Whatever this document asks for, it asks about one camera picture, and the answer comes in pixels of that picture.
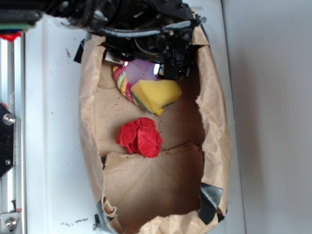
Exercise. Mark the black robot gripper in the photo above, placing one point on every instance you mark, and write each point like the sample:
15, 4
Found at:
169, 45

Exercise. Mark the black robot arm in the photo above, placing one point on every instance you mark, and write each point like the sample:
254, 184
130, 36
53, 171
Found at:
17, 16

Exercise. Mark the yellow sponge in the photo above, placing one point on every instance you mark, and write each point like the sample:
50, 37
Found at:
153, 95

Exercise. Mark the crumpled red paper ball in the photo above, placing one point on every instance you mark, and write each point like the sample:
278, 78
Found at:
140, 136

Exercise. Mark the brown paper bag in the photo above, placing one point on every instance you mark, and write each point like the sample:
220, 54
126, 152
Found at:
182, 191

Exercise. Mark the white plastic tray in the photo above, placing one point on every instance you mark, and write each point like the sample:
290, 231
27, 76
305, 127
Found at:
59, 199

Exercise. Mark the aluminium frame rail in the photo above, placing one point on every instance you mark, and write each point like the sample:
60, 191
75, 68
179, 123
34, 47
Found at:
12, 93

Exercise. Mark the black mounting bracket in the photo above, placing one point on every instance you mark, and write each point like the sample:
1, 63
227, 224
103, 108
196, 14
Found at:
7, 129

